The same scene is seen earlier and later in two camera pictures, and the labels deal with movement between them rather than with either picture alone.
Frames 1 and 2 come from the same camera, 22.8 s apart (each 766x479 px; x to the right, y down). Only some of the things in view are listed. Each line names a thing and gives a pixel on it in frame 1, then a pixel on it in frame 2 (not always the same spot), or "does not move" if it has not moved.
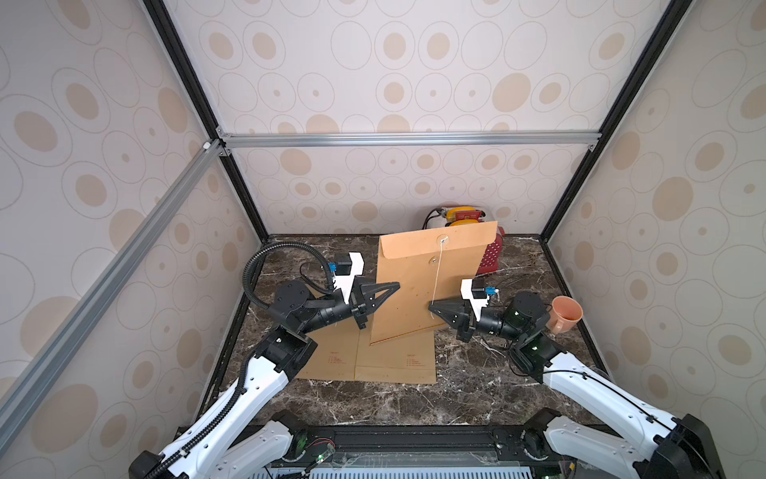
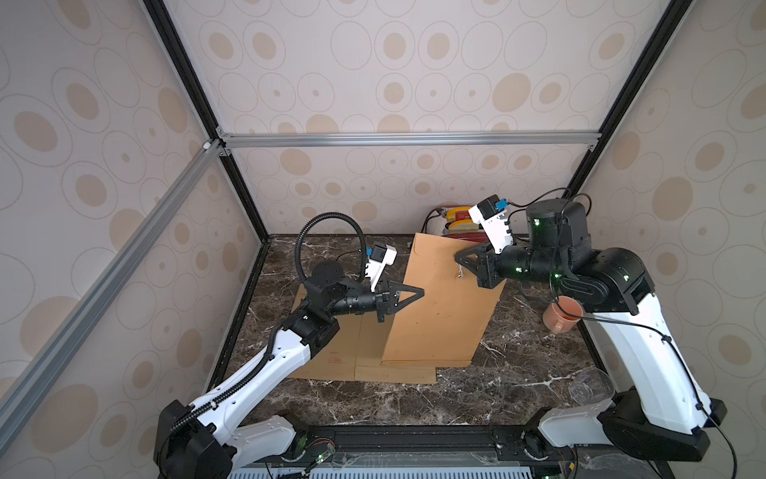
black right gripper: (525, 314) -> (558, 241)
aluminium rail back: (410, 139) does not move
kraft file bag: (335, 354) does not move
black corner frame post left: (196, 93) does not move
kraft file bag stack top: (408, 358) -> (357, 350)
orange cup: (565, 312) does not move
